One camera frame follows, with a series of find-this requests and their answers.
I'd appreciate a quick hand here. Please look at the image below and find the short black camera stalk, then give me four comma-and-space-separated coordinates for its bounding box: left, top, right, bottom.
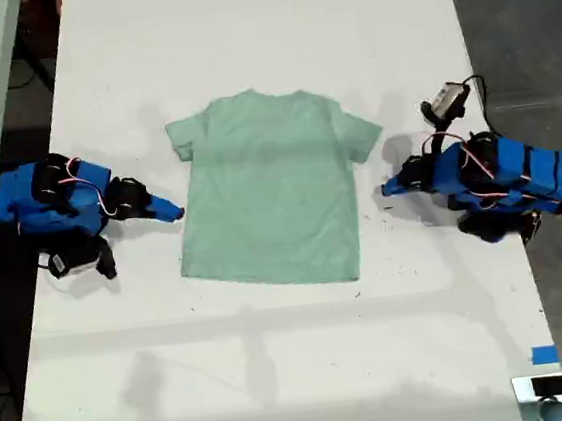
93, 236, 119, 282

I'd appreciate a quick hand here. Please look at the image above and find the grey camera box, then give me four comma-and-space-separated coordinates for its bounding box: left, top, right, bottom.
418, 78, 472, 124

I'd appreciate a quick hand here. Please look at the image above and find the black floor cable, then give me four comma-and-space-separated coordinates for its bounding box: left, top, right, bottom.
1, 36, 57, 95

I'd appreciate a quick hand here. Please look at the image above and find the black camera cable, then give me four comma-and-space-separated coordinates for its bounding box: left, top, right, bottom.
461, 71, 504, 143

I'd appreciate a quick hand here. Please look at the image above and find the metal table clamp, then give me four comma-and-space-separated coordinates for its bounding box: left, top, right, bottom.
510, 371, 562, 421

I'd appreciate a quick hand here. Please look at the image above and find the pale green T-shirt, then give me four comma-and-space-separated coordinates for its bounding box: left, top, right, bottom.
162, 75, 400, 301

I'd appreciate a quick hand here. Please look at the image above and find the red and white wire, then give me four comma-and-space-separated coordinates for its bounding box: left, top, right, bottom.
457, 132, 562, 213
56, 152, 118, 223

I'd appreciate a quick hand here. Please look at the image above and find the black camera box with label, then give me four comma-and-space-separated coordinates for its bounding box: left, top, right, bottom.
42, 238, 102, 281

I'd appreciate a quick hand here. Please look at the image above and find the short blue tape strip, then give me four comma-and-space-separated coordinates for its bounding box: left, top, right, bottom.
530, 343, 562, 367

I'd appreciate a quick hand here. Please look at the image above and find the curved black camera stalk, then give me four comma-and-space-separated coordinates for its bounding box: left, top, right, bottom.
425, 117, 452, 157

